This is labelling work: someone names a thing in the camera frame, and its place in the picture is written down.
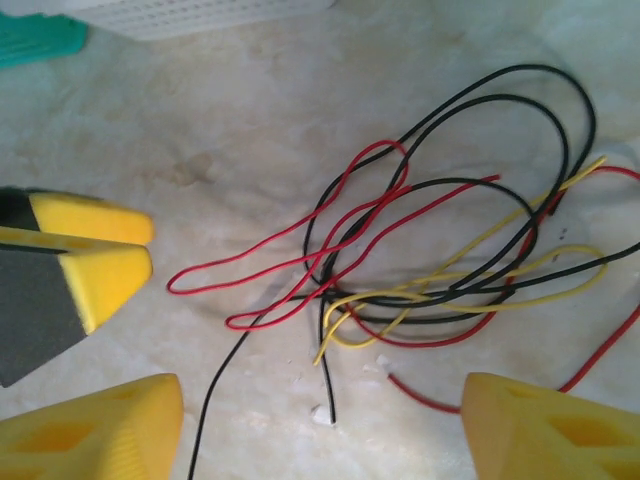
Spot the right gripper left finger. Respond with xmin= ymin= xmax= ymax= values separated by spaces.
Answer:
xmin=0 ymin=372 xmax=185 ymax=480

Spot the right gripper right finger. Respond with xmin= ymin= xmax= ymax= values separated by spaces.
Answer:
xmin=459 ymin=372 xmax=640 ymax=480

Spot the black wire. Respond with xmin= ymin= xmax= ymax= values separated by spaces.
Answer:
xmin=327 ymin=177 xmax=541 ymax=325
xmin=302 ymin=63 xmax=598 ymax=301
xmin=317 ymin=93 xmax=571 ymax=426
xmin=187 ymin=247 xmax=640 ymax=480

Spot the yellow wire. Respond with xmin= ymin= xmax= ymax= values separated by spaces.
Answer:
xmin=312 ymin=243 xmax=609 ymax=366
xmin=322 ymin=155 xmax=609 ymax=350

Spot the teal plastic basket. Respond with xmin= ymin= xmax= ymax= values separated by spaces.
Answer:
xmin=0 ymin=12 xmax=90 ymax=71

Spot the white plastic basket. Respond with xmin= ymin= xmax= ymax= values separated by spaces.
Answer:
xmin=74 ymin=0 xmax=337 ymax=42

